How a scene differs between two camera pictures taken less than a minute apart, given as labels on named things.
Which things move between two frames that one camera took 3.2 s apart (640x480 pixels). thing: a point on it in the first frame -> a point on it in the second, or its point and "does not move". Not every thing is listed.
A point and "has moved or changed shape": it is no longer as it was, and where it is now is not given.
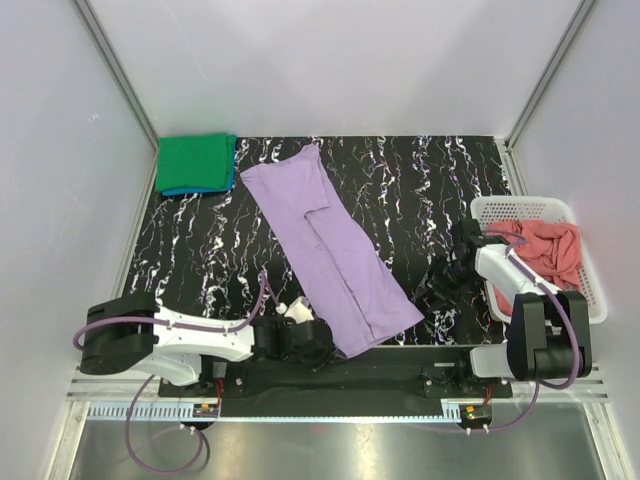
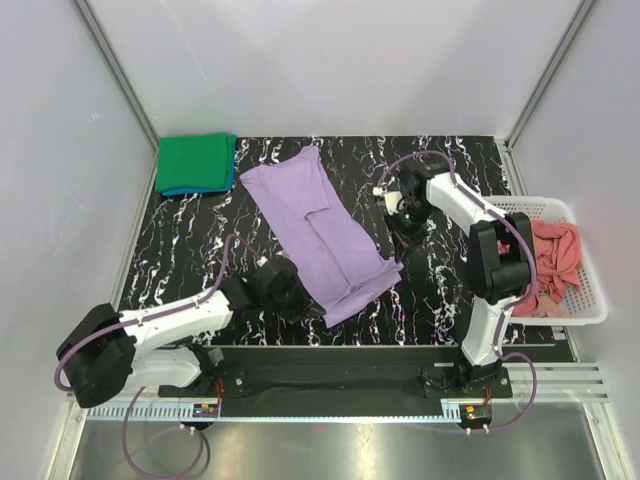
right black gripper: [442, 279] -> [409, 240]
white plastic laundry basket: [496, 210] does not move
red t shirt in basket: [551, 250] does not move
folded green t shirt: [204, 161] does not move
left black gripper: [320, 342] -> [304, 304]
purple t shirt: [362, 297] has moved or changed shape
